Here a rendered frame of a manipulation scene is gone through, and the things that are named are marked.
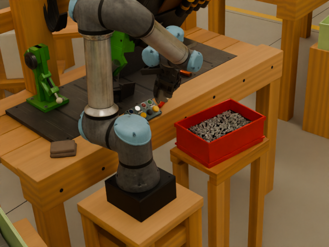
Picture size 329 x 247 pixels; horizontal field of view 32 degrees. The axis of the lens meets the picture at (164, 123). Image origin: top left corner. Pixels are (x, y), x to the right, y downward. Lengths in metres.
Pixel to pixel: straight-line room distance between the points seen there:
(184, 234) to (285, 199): 1.41
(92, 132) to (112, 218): 0.30
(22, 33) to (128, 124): 0.94
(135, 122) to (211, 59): 1.12
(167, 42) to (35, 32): 0.93
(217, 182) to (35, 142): 0.75
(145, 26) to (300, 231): 1.80
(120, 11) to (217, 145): 0.77
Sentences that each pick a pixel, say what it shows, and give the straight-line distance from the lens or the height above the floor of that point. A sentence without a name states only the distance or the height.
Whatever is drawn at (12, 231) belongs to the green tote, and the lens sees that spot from 1.83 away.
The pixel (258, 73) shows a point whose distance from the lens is 2.88.
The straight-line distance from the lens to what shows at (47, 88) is 2.54.
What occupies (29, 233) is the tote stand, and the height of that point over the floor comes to 0.79.
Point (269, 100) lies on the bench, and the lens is 3.06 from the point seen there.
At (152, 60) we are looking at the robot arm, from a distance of 2.06.
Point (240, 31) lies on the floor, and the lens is 5.61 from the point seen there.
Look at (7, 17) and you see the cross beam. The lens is 2.66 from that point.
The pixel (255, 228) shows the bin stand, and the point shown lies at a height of 0.33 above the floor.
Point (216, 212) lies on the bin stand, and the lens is 2.36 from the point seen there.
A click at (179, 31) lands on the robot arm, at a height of 1.32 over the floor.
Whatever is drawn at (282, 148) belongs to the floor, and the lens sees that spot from 3.83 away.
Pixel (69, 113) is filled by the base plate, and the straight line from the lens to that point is 2.50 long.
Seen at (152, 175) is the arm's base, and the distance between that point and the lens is 1.91.
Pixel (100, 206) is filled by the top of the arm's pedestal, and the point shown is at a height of 0.85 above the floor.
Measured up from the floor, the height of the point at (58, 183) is 0.85.
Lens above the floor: 2.12
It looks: 31 degrees down
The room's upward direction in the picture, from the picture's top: 3 degrees counter-clockwise
